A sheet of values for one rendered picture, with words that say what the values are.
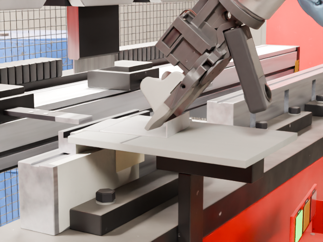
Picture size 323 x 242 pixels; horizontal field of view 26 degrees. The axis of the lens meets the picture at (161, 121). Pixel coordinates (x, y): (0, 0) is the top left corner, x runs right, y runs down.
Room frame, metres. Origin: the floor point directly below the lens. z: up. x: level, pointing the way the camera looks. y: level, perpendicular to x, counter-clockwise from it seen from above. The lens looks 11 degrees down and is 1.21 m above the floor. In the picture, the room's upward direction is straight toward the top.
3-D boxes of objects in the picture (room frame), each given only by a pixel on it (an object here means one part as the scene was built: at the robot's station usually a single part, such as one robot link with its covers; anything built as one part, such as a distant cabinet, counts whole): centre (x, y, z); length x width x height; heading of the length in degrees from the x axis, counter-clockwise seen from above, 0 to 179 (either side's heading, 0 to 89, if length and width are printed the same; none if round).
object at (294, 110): (1.60, -0.31, 0.91); 0.03 x 0.03 x 0.02
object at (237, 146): (0.94, -0.03, 1.00); 0.26 x 0.18 x 0.01; 60
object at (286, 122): (1.51, -0.26, 0.89); 0.30 x 0.05 x 0.03; 150
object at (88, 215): (1.02, 0.03, 0.89); 0.30 x 0.05 x 0.03; 150
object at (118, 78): (1.47, 0.02, 1.01); 0.26 x 0.12 x 0.05; 60
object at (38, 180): (1.06, 0.07, 0.92); 0.39 x 0.06 x 0.10; 150
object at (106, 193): (0.94, 0.08, 0.91); 0.03 x 0.03 x 0.02
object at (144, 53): (1.88, 0.05, 1.02); 0.44 x 0.06 x 0.04; 150
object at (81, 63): (1.02, 0.10, 1.13); 0.10 x 0.02 x 0.10; 150
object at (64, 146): (1.04, 0.08, 0.99); 0.20 x 0.03 x 0.03; 150
